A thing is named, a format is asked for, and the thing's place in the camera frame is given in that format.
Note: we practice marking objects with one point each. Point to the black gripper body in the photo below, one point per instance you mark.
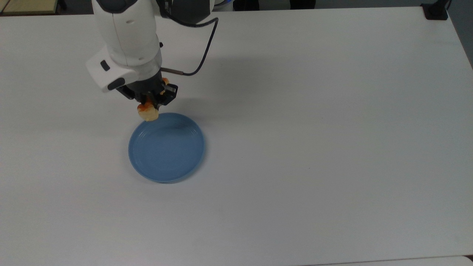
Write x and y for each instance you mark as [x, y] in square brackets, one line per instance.
[147, 87]

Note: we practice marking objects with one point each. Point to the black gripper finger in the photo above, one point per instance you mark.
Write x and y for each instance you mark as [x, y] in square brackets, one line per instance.
[125, 92]
[170, 92]

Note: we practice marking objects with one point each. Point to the orange glazed bread roll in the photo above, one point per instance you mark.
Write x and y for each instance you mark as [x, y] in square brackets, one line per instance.
[148, 114]

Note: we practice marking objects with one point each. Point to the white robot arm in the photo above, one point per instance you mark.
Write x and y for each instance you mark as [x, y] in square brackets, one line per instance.
[125, 33]

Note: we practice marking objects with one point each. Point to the blue round plate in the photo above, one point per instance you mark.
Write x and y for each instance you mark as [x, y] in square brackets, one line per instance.
[166, 151]

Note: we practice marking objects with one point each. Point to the tan wooden board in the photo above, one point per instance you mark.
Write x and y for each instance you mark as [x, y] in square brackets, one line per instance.
[26, 5]

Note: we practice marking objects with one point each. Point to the black table clamp mount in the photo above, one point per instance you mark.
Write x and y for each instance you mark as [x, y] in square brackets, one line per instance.
[436, 13]

